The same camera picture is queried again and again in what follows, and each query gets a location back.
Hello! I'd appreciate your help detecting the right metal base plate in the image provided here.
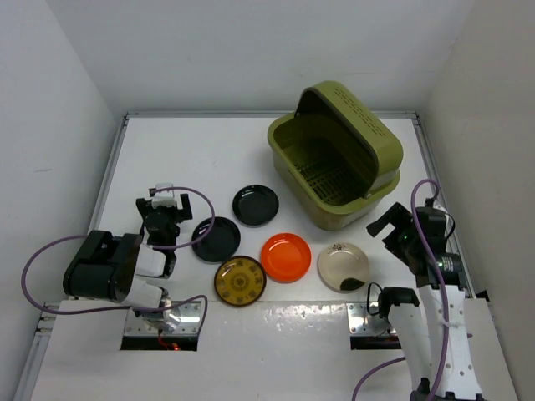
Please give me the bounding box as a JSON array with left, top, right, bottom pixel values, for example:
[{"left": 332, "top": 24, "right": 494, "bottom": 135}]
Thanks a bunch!
[{"left": 346, "top": 302, "right": 397, "bottom": 337}]

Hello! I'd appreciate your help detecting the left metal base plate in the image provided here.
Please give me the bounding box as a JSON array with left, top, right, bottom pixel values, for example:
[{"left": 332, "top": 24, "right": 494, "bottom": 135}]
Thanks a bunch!
[{"left": 124, "top": 301, "right": 205, "bottom": 338}]

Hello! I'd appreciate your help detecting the metal base plate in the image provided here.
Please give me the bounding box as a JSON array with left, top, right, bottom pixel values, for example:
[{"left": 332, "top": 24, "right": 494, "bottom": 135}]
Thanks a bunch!
[
  {"left": 124, "top": 301, "right": 205, "bottom": 338},
  {"left": 346, "top": 302, "right": 397, "bottom": 337}
]

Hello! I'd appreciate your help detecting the orange plate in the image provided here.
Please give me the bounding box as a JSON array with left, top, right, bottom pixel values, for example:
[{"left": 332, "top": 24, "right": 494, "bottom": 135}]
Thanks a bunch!
[{"left": 260, "top": 232, "right": 312, "bottom": 283}]

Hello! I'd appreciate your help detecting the yellow patterned brown-rim plate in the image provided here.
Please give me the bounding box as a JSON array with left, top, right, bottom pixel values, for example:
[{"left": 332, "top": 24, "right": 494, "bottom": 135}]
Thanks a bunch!
[{"left": 213, "top": 256, "right": 267, "bottom": 307}]

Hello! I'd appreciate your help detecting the black plate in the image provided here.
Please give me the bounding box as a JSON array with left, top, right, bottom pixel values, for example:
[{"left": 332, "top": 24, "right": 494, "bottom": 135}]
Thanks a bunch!
[
  {"left": 232, "top": 185, "right": 279, "bottom": 226},
  {"left": 191, "top": 216, "right": 241, "bottom": 263}
]

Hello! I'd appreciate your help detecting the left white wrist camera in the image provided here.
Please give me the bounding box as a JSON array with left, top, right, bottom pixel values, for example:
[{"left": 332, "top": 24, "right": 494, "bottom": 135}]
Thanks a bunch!
[{"left": 150, "top": 183, "right": 176, "bottom": 208}]

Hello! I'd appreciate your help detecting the olive green dish rack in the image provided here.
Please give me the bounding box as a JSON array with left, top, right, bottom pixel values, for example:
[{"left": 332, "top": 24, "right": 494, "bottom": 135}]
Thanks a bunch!
[{"left": 267, "top": 80, "right": 404, "bottom": 231}]

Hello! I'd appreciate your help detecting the cream plate with dark spot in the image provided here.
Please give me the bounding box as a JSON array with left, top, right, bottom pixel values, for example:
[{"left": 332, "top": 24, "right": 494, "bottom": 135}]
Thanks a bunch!
[{"left": 318, "top": 242, "right": 370, "bottom": 292}]

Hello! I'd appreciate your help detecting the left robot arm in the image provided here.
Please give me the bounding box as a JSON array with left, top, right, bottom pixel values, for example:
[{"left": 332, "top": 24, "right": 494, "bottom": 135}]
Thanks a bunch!
[{"left": 63, "top": 191, "right": 192, "bottom": 325}]

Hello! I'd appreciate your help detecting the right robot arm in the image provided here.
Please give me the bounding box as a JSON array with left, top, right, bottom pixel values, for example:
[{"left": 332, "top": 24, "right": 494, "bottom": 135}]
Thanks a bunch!
[{"left": 367, "top": 203, "right": 484, "bottom": 400}]

